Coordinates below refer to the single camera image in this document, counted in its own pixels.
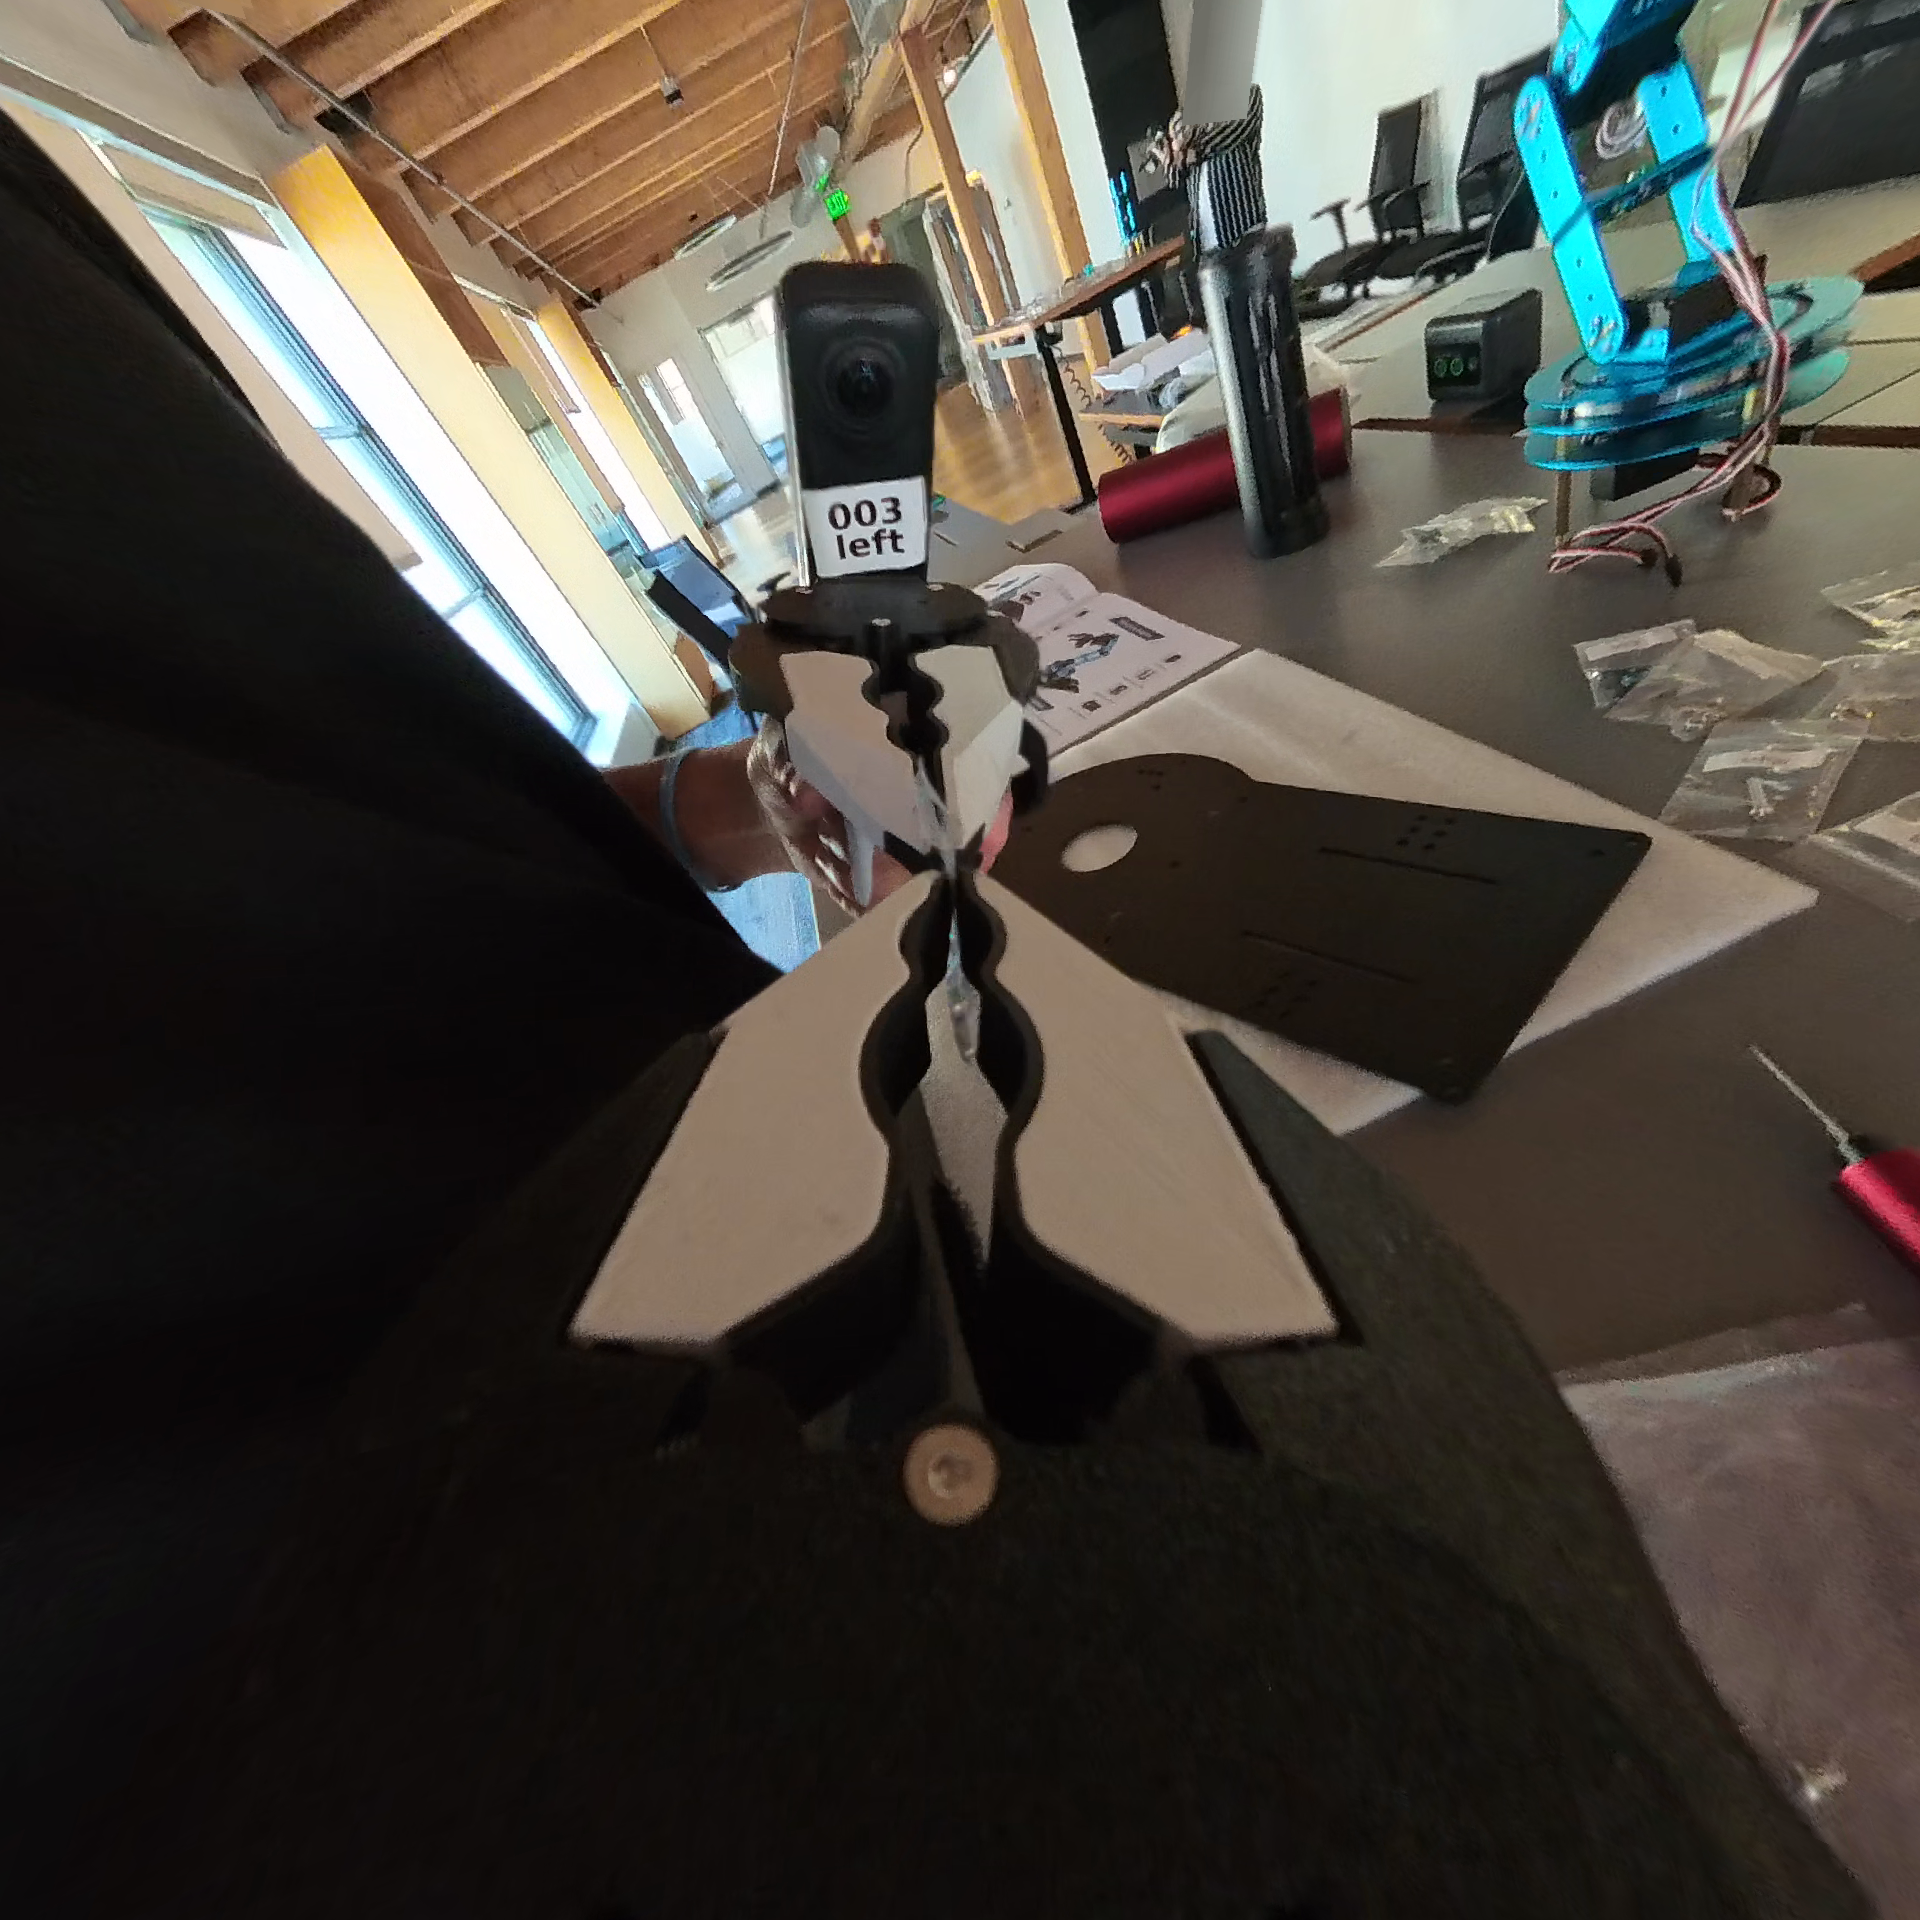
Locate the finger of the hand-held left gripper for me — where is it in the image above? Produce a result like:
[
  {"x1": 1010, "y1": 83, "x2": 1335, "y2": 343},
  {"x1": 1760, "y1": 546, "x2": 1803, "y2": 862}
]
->
[
  {"x1": 919, "y1": 643, "x2": 1034, "y2": 856},
  {"x1": 777, "y1": 643, "x2": 929, "y2": 876}
]

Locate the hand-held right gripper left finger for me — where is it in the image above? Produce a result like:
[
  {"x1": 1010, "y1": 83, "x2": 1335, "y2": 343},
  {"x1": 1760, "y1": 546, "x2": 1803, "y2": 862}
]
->
[{"x1": 570, "y1": 872, "x2": 962, "y2": 1363}]

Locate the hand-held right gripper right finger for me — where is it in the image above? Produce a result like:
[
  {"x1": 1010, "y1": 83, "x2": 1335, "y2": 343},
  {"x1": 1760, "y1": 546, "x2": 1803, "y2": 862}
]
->
[{"x1": 965, "y1": 872, "x2": 1339, "y2": 1359}]

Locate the white instruction booklet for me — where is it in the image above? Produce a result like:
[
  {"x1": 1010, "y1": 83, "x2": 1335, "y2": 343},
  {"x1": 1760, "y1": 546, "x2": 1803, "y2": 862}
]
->
[{"x1": 930, "y1": 563, "x2": 1249, "y2": 755}]

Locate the small clear screw bag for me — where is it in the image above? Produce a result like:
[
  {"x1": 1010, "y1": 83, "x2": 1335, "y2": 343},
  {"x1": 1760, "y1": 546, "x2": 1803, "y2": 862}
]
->
[{"x1": 900, "y1": 749, "x2": 989, "y2": 1086}]

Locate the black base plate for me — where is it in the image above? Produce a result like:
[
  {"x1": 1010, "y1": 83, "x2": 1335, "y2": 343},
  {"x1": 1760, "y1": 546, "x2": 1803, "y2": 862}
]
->
[{"x1": 988, "y1": 749, "x2": 1656, "y2": 1107}]

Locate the red electric screwdriver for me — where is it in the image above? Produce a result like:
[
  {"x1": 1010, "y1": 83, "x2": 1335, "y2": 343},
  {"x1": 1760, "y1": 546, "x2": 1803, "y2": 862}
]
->
[{"x1": 1747, "y1": 1044, "x2": 1920, "y2": 1272}]

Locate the blue toy robot arm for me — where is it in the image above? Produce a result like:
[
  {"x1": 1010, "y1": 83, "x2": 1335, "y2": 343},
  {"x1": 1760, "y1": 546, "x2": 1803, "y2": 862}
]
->
[{"x1": 1512, "y1": 0, "x2": 1866, "y2": 508}]

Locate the person's left hand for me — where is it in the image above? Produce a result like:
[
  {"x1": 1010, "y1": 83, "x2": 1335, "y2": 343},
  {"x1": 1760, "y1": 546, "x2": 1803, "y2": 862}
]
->
[{"x1": 745, "y1": 736, "x2": 1025, "y2": 920}]

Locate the blue wristband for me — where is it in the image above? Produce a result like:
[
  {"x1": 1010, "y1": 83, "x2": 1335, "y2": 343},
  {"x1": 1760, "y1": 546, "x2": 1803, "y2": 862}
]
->
[{"x1": 656, "y1": 746, "x2": 740, "y2": 895}]

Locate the cluttered wooden table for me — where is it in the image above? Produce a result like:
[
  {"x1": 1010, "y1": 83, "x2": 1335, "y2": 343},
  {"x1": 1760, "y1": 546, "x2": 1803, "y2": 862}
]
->
[{"x1": 972, "y1": 239, "x2": 1204, "y2": 508}]

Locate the red metal tube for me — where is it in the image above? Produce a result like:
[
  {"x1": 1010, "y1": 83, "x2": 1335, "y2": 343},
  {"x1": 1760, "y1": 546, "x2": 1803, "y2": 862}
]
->
[{"x1": 1096, "y1": 386, "x2": 1355, "y2": 544}]

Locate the black metal tube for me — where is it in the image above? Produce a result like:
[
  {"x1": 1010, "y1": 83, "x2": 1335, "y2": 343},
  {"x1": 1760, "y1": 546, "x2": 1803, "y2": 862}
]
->
[{"x1": 1191, "y1": 223, "x2": 1335, "y2": 559}]

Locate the person's dark clothing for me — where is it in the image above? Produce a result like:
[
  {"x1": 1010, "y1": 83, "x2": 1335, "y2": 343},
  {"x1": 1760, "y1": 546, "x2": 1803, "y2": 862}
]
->
[{"x1": 0, "y1": 119, "x2": 788, "y2": 1920}]

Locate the tall glass window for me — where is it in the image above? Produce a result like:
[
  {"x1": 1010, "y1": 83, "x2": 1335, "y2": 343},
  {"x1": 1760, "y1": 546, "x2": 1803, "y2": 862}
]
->
[{"x1": 135, "y1": 194, "x2": 607, "y2": 740}]

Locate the black office chair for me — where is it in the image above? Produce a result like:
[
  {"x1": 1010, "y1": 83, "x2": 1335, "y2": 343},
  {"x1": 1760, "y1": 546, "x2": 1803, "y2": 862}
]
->
[
  {"x1": 1304, "y1": 102, "x2": 1439, "y2": 303},
  {"x1": 1424, "y1": 56, "x2": 1551, "y2": 282}
]

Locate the light wooden table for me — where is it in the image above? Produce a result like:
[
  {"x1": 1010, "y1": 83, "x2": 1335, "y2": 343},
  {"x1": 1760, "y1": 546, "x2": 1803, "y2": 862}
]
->
[{"x1": 1304, "y1": 239, "x2": 1568, "y2": 366}]

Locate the small black box device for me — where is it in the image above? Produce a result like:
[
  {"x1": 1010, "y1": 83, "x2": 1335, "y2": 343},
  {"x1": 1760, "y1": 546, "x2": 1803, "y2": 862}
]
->
[{"x1": 1423, "y1": 286, "x2": 1548, "y2": 404}]

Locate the large clear plastic bag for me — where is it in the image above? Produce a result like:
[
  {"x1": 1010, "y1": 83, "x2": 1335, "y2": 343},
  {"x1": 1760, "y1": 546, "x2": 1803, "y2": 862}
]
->
[{"x1": 1560, "y1": 1334, "x2": 1920, "y2": 1920}]

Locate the group of small parts bags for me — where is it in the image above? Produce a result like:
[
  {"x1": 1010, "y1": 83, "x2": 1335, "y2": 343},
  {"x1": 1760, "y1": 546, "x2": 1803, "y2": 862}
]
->
[{"x1": 1372, "y1": 496, "x2": 1920, "y2": 904}]

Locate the servo cable bundle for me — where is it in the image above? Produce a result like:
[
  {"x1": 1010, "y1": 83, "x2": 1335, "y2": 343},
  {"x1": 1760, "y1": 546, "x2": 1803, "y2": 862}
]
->
[{"x1": 1551, "y1": 0, "x2": 1850, "y2": 590}]

